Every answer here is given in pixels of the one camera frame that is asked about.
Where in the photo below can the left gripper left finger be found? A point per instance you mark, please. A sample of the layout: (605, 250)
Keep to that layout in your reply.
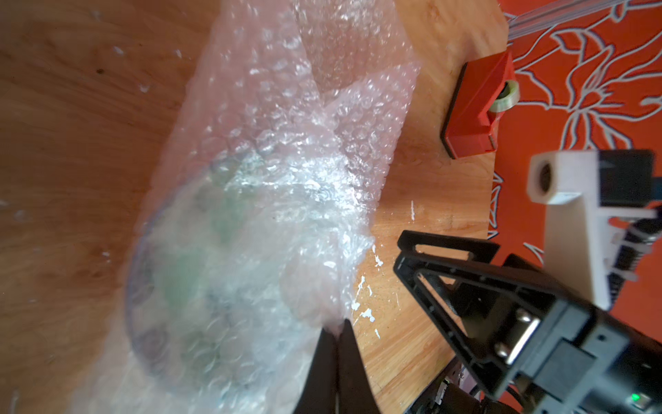
(320, 390)

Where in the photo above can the clear bubble wrap sheet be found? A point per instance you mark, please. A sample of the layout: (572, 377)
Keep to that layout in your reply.
(317, 92)

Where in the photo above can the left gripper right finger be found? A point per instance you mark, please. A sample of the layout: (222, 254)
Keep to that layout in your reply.
(354, 390)

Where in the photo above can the green leaf pattern bowl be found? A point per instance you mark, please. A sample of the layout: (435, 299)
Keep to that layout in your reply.
(204, 304)

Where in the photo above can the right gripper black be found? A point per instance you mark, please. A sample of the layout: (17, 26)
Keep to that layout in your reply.
(513, 324)

